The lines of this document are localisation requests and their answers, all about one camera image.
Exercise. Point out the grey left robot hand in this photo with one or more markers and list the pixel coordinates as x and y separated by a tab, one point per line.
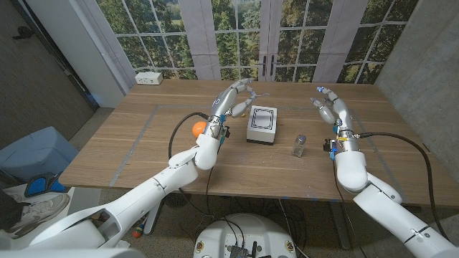
224	102

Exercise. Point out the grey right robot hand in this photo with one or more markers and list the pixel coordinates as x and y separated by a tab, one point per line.
344	114

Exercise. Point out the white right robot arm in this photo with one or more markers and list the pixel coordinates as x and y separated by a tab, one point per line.
387	208

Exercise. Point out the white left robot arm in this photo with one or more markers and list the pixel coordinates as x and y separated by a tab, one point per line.
157	186

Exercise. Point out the orange fruit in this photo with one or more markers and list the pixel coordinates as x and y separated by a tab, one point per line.
198	128

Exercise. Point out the small clear glass jar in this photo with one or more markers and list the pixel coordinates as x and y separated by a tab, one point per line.
298	147

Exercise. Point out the printed window backdrop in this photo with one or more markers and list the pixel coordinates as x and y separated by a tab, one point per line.
233	36

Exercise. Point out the white power strip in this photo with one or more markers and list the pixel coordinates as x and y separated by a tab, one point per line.
148	78

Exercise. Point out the black round floor disc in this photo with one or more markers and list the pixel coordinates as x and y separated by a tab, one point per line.
178	200

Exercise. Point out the grey table leg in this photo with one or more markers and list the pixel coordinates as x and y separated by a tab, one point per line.
340	225

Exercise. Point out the white robot torso base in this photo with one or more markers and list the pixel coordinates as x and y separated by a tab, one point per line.
247	229

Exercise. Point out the white table leg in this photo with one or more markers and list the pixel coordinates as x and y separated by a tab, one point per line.
152	222

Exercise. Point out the red toy on floor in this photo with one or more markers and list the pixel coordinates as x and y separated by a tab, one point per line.
137	233

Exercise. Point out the blue-grey bin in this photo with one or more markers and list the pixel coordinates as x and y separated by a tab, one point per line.
36	150

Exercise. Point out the grey white sneaker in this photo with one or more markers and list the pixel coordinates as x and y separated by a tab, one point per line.
39	211

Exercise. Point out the dark trouser leg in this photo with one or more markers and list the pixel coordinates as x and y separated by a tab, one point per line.
10	211

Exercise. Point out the white box with black frame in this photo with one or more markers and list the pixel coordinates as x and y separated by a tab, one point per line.
263	118

